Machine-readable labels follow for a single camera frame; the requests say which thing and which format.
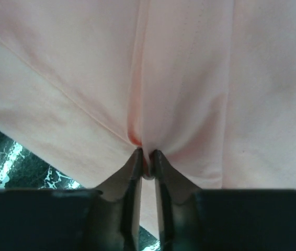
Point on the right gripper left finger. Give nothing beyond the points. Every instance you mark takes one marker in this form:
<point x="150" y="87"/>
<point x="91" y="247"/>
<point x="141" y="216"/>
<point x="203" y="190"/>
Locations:
<point x="116" y="212"/>

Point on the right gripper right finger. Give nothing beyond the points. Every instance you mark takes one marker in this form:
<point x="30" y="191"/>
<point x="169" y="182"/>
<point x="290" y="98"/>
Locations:
<point x="177" y="214"/>

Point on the salmon orange t shirt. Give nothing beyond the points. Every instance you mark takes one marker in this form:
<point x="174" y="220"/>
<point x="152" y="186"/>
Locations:
<point x="212" y="84"/>

